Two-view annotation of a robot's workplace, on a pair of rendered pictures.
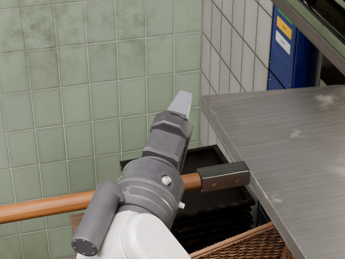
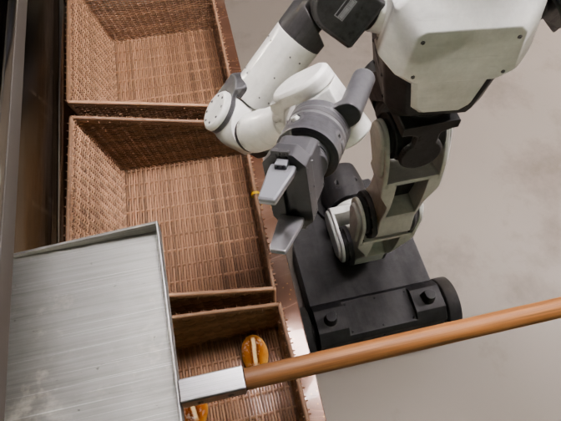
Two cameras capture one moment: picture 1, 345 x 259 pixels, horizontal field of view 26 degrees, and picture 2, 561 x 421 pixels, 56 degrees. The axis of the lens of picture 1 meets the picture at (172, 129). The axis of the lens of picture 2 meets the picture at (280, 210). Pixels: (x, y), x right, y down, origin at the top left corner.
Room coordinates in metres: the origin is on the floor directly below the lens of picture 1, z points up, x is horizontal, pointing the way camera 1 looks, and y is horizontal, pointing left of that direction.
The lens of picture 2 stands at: (1.25, 0.01, 1.94)
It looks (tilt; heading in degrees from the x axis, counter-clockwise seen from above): 59 degrees down; 183
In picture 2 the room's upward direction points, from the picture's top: straight up
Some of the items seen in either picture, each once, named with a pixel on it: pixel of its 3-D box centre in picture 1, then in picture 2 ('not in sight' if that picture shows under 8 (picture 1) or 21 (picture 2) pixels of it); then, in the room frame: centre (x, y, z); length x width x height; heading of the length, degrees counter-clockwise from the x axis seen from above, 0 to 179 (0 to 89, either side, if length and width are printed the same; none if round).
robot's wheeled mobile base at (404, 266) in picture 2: not in sight; (357, 250); (0.35, 0.25, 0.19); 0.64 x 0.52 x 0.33; 16
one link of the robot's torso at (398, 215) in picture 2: not in sight; (396, 179); (0.44, 0.28, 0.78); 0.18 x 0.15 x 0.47; 106
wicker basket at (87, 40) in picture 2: not in sight; (153, 58); (-0.05, -0.47, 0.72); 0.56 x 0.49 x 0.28; 14
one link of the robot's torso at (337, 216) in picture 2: not in sight; (358, 230); (0.32, 0.25, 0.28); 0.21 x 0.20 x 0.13; 16
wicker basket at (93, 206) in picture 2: not in sight; (172, 213); (0.53, -0.32, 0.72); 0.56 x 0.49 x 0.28; 13
